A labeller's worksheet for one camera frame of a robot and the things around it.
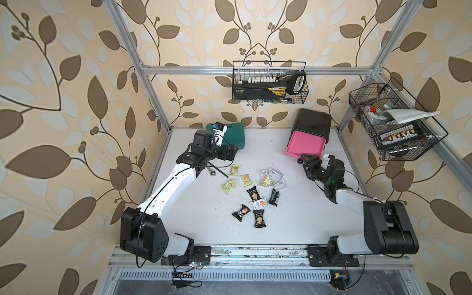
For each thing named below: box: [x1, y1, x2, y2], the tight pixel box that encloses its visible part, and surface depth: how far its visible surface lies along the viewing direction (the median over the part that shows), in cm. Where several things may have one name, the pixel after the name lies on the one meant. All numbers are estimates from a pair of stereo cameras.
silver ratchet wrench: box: [206, 165, 217, 177], surface depth 102 cm
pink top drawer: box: [285, 130, 327, 160], surface depth 97 cm
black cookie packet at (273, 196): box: [268, 188, 280, 208], surface depth 90 cm
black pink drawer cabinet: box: [285, 108, 332, 165], surface depth 99 cm
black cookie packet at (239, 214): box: [231, 204, 252, 222], surface depth 86 cm
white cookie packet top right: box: [267, 166, 285, 185], surface depth 98 cm
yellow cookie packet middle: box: [240, 173, 253, 188], surface depth 98 cm
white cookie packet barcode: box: [273, 178, 288, 192], surface depth 95 cm
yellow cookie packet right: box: [259, 178, 275, 187], surface depth 96 cm
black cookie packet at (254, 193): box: [245, 185, 262, 202], surface depth 93 cm
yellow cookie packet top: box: [229, 164, 241, 177], surface depth 101 cm
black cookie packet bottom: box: [252, 208, 267, 229], surface depth 84 cm
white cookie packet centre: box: [249, 198, 268, 211], surface depth 89 cm
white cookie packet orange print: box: [256, 168, 269, 180], surface depth 100 cm
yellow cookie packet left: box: [221, 178, 236, 195], surface depth 95 cm
